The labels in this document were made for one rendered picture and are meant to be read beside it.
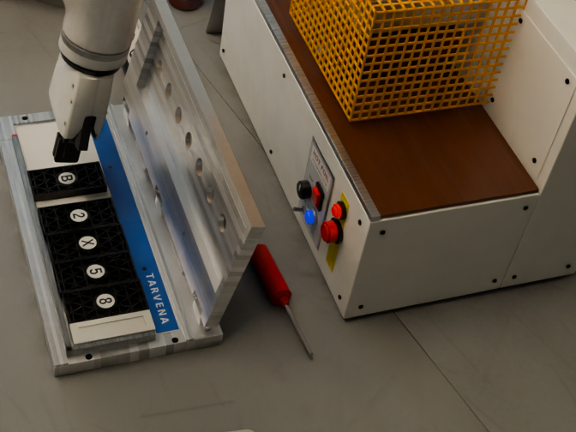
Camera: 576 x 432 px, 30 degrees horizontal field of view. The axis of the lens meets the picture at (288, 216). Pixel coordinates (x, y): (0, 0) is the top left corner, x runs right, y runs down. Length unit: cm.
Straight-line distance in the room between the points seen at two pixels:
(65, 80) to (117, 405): 40
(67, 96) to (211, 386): 39
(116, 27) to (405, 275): 47
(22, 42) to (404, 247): 74
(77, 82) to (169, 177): 18
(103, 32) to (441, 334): 57
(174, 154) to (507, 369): 51
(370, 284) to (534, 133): 27
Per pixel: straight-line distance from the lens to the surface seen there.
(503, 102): 140
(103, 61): 130
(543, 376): 142
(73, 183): 147
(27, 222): 144
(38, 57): 172
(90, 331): 131
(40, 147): 154
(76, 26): 129
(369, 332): 139
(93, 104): 133
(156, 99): 149
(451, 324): 143
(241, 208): 121
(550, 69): 130
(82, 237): 140
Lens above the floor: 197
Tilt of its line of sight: 46 degrees down
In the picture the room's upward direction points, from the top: 11 degrees clockwise
